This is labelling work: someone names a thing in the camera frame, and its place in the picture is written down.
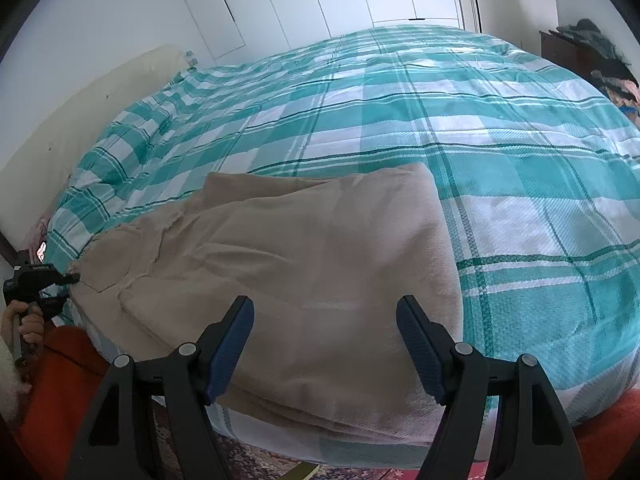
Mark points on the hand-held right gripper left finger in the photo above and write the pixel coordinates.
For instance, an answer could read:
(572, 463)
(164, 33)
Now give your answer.
(232, 345)

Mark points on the red cloth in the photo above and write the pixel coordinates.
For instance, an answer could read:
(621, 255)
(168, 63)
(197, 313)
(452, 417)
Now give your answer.
(65, 400)

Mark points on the yellow-green flat object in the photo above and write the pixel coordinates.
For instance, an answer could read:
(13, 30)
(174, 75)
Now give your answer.
(304, 471)

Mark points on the pink cloth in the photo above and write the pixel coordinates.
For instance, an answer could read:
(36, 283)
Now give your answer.
(41, 230)

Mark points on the beige pants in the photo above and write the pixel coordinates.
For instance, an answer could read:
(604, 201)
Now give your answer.
(300, 260)

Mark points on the dark wooden dresser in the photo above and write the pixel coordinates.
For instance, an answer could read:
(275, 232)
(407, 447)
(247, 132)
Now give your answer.
(565, 55)

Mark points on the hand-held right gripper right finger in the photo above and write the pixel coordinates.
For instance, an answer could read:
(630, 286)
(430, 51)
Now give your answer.
(420, 355)

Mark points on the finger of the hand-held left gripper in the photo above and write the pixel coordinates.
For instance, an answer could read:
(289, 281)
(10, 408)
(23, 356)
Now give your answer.
(55, 305)
(67, 277)

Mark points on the person's left hand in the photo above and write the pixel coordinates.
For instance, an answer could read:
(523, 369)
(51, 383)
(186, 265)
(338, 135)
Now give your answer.
(27, 327)

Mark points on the teal plaid blanket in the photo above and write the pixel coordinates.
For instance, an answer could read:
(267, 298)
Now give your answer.
(450, 135)

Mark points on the person's left forearm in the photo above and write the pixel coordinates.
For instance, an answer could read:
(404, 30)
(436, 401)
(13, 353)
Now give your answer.
(10, 365)

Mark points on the pile of clothes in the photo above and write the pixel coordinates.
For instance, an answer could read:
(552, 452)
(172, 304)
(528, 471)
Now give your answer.
(605, 55)

